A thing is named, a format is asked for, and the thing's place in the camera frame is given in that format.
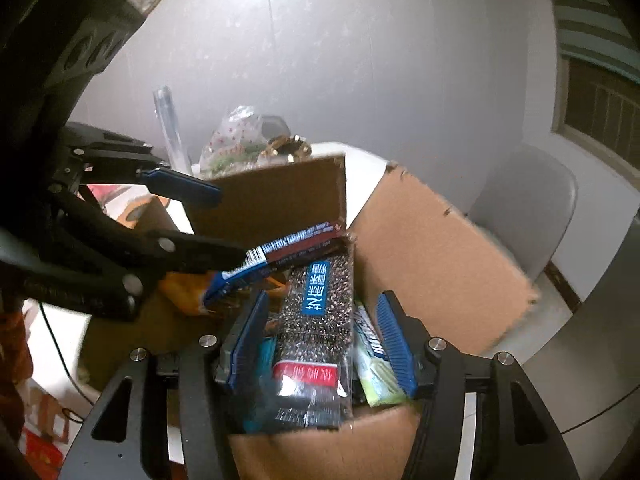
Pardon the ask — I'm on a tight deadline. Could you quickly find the dark brown snack packet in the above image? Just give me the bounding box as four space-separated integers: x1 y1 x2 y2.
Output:
202 220 346 306

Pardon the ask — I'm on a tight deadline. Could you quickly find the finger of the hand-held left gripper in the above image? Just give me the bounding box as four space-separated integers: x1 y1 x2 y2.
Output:
50 192 249 286
70 142 223 209

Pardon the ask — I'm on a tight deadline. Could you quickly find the clear bag of greens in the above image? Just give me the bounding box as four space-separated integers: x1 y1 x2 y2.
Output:
199 105 288 178

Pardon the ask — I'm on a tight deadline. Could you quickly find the yellow snack packet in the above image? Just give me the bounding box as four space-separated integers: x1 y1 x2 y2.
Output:
160 270 226 316

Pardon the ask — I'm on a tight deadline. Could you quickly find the clear plastic tube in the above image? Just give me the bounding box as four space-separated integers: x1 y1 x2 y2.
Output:
152 86 193 173

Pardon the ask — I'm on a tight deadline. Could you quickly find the brown cardboard box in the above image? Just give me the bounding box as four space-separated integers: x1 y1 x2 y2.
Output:
75 155 541 480

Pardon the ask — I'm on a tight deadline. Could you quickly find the red paper box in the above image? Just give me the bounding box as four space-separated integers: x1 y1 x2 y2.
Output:
22 427 66 476

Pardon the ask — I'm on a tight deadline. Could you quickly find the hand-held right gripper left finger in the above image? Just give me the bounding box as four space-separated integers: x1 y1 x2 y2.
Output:
60 290 271 480

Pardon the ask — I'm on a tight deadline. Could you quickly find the window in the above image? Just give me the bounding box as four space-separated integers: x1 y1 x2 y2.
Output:
552 55 640 171

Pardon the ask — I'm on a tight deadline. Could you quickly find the green and white snack packet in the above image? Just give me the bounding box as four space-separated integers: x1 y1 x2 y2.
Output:
352 302 408 408

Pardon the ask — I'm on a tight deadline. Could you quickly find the gold and black wrapper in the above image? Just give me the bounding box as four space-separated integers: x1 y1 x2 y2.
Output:
267 134 312 163

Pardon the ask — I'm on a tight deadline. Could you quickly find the person's orange clothing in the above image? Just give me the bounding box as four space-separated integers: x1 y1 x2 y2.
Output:
0 310 33 441

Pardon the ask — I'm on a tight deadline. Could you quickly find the striped window blind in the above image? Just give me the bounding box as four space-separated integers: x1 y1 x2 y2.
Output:
542 0 640 83

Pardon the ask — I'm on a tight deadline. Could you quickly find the speckled black snack packet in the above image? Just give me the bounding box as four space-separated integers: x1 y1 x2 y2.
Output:
260 255 357 431

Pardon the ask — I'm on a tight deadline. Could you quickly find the black cable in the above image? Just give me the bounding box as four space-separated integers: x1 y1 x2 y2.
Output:
37 305 101 406

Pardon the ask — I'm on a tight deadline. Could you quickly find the blue snack packet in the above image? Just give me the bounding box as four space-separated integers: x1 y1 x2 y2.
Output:
242 337 281 433

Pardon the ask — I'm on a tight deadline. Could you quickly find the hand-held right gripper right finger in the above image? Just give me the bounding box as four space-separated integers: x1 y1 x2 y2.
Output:
375 290 581 480

